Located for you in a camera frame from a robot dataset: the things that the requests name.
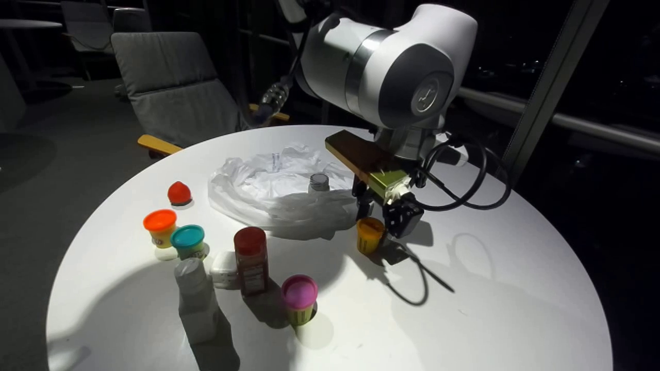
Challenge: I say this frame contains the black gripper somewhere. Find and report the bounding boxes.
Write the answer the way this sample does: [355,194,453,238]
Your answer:
[353,172,426,240]

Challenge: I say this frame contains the yellow dough tub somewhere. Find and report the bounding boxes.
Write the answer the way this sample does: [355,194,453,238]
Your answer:
[355,217,390,257]

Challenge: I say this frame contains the purple-lid dough tub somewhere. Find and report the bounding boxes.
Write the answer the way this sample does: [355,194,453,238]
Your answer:
[281,273,322,329]

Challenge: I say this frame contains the red-capped spice bottle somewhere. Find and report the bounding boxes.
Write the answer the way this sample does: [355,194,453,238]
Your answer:
[232,224,270,299]

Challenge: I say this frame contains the clear bottle white cap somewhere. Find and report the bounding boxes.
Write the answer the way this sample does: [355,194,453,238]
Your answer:
[172,255,218,347]

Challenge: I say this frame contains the clear plastic bag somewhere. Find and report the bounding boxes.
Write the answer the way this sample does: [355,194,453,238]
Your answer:
[207,139,361,241]

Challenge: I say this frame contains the small clear cube box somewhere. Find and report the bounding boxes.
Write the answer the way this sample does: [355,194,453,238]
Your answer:
[211,271,239,290]

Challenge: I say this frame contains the teal-lid dough tub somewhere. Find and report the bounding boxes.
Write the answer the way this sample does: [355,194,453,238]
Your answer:
[169,223,208,261]

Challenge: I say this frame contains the small red round container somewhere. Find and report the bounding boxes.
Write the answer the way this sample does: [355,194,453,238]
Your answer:
[166,180,197,208]

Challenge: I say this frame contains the orange-lid dough tub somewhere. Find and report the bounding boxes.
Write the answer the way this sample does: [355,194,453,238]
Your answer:
[140,206,179,249]

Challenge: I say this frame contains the grey padded chair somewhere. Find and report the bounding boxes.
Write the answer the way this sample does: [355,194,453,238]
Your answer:
[110,28,244,149]

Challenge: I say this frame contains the dark grey office chair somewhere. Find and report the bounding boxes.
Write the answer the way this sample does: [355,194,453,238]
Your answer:
[60,0,116,53]

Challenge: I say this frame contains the grey slanted window post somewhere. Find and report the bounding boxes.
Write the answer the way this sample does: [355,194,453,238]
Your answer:
[503,0,612,181]

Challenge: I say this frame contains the grey horizontal rail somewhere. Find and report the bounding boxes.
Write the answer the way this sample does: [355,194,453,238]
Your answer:
[457,86,660,154]

